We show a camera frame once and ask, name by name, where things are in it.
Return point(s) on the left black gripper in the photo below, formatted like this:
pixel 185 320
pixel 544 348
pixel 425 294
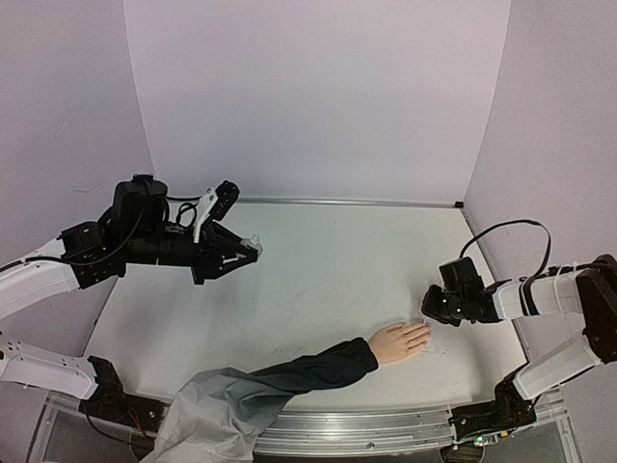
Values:
pixel 231 248

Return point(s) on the aluminium table back rail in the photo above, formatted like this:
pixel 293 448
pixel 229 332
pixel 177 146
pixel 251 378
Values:
pixel 348 202

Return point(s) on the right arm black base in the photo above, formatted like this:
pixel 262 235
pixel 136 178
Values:
pixel 506 412

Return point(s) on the black and grey sleeve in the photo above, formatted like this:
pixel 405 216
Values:
pixel 218 414

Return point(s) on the clear nail polish bottle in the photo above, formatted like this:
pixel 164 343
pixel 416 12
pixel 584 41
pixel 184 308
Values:
pixel 253 243

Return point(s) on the mannequin hand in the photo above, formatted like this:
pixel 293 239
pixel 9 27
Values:
pixel 399 341

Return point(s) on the aluminium table rail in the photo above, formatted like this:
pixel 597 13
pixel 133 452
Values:
pixel 317 434
pixel 348 202

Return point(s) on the aluminium table front rail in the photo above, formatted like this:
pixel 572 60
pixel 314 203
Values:
pixel 317 434

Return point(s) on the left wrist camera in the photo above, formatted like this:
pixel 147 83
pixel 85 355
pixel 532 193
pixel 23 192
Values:
pixel 213 205

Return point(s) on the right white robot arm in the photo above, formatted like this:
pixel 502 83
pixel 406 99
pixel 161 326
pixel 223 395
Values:
pixel 588 290

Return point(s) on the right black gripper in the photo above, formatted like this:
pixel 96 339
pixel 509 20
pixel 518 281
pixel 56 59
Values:
pixel 435 305

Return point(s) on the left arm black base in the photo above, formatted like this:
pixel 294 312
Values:
pixel 109 402

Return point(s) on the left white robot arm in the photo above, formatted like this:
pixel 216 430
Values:
pixel 39 277

